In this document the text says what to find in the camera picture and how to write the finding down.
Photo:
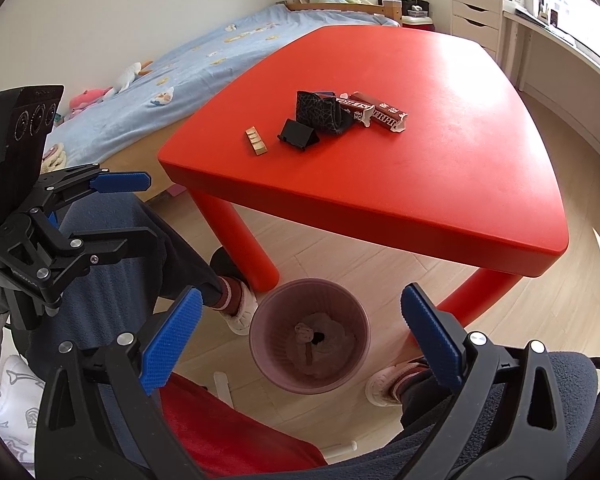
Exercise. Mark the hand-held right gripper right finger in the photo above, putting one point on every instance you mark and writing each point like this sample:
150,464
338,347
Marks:
430,335

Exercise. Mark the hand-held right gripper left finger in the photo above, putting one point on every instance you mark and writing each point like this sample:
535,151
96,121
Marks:
174,345

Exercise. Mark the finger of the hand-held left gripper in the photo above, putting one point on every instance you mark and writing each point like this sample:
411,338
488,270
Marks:
122,181
105,247

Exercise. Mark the mauve plastic waste bin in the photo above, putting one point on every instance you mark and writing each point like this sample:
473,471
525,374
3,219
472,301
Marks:
280,362

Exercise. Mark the red candy wrapper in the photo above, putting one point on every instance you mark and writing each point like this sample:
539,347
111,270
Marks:
354,108
387,115

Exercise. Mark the wooden bed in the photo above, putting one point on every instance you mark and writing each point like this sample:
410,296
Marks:
135,151

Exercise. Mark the person's left leg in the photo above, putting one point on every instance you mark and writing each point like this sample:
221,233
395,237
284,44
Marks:
130,215

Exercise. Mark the cream plush toy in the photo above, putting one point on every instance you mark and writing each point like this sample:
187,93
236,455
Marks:
55,156

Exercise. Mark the white chair base leg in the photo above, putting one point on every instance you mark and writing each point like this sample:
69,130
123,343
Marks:
223,386
341,452

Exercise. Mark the person's right white slipper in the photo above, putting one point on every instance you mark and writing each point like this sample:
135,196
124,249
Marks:
382,385

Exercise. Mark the person's white slipper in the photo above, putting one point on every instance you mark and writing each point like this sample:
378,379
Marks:
382,385
242,315

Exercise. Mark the person's left white slipper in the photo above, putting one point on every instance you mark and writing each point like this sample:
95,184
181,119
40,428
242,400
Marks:
242,315

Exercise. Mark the pink plush toy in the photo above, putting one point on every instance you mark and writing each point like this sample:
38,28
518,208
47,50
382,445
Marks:
87,98

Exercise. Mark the small white plush toy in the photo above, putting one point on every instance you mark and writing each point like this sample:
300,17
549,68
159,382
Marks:
162,96

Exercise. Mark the crumpled tissue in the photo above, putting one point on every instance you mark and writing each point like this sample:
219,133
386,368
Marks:
325,347

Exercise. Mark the red seat cushion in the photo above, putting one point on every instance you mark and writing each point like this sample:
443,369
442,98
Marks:
230,435

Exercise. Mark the white duck plush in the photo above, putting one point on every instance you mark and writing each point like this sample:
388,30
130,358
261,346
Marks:
130,75

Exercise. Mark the light blue printed blanket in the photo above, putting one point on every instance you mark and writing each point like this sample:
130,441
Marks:
180,60

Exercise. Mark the small wooden block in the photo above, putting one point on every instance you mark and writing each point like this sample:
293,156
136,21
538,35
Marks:
256,141

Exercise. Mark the red plastic table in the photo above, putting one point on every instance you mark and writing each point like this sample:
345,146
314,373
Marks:
405,185

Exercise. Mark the white patterned clothing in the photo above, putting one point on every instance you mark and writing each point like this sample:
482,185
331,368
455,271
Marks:
17,410

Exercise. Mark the black folding stand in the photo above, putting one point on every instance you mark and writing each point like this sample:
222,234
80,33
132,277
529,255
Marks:
295,132

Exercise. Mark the black patterned pouch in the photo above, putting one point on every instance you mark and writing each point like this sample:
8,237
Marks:
320,112

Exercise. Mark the red and white storage box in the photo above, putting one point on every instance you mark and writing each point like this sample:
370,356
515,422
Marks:
418,20

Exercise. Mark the white drawer cabinet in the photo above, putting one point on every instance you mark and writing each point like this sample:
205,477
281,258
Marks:
475,15

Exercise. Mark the white desk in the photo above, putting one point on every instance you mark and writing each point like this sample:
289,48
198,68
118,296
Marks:
535,27

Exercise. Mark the window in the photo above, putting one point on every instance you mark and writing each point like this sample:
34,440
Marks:
575,0

